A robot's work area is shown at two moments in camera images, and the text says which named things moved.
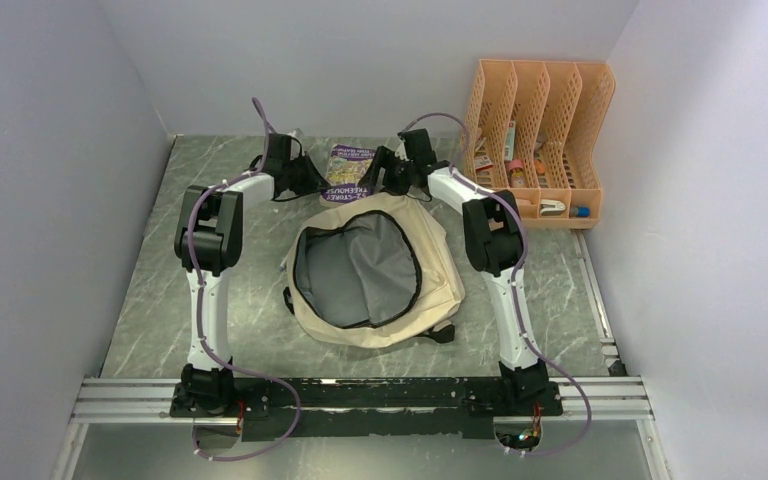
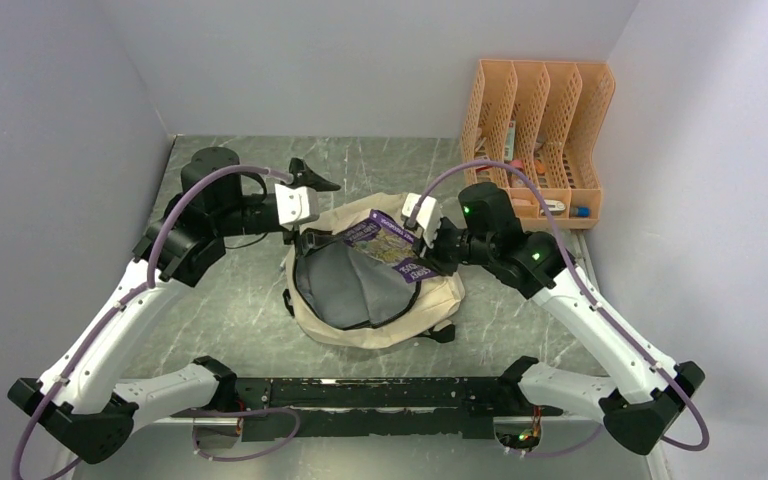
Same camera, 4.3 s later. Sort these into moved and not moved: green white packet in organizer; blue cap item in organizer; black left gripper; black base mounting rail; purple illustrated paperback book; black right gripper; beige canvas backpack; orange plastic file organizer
Moved: black right gripper; purple illustrated paperback book; black left gripper
Not moved: beige canvas backpack; orange plastic file organizer; black base mounting rail; green white packet in organizer; blue cap item in organizer
